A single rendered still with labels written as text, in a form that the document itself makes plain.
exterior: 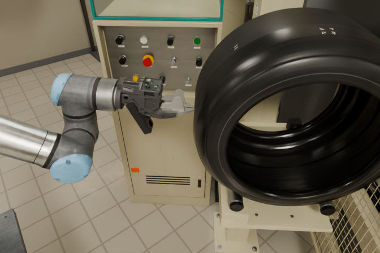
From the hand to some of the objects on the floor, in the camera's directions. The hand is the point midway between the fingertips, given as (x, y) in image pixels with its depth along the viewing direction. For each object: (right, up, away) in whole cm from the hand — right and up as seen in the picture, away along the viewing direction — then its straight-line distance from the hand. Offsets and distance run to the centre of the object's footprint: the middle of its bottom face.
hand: (190, 110), depth 76 cm
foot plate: (+29, -77, +96) cm, 126 cm away
